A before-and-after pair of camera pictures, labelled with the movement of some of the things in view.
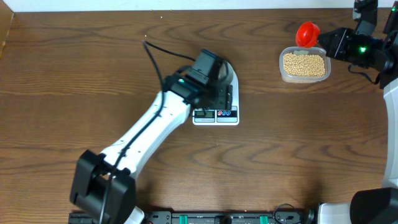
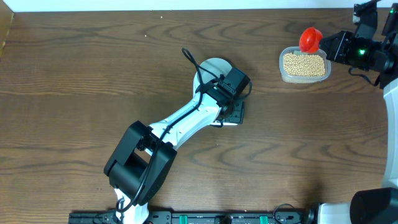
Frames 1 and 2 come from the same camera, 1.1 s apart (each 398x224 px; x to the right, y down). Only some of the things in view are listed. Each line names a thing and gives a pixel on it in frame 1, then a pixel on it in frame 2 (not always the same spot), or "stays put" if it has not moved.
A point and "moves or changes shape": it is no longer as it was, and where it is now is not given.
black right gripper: x=343 y=35 stays put
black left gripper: x=223 y=99 to x=235 y=115
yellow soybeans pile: x=303 y=65 stays put
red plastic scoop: x=306 y=35 moves or changes shape
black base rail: x=196 y=217 stays put
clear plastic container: x=303 y=65 stays put
